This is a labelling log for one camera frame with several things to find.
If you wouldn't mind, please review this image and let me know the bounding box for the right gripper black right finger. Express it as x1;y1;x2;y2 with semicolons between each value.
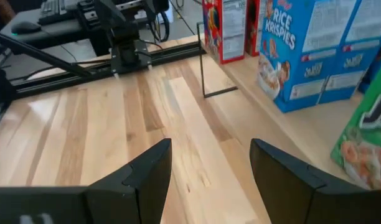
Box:
249;138;381;224

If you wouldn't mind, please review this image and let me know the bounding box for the wooden shelf black metal frame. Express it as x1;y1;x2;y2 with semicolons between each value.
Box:
195;21;381;224

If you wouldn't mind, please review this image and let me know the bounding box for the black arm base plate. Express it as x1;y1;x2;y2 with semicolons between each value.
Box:
110;39;153;76

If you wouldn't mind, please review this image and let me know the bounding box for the black computer mouse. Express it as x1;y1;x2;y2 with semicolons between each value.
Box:
11;21;42;35

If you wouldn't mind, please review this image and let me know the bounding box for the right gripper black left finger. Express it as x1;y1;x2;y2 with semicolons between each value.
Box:
0;138;173;224

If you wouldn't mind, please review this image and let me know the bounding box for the grey side table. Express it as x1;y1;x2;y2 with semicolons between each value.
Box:
0;6;113;82

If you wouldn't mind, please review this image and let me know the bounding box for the red Froot Loops cereal box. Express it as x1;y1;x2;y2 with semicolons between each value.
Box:
245;0;266;57
202;0;248;65

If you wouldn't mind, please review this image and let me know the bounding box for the black keyboard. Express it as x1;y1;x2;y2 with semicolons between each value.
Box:
37;0;87;26

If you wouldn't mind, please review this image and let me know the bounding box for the green Apple Jacks cereal box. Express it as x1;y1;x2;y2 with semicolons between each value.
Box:
329;55;381;191

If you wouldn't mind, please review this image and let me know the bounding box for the blue Rice Krispies cereal box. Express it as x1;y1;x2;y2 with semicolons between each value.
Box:
257;0;360;114
317;0;381;105
357;30;381;94

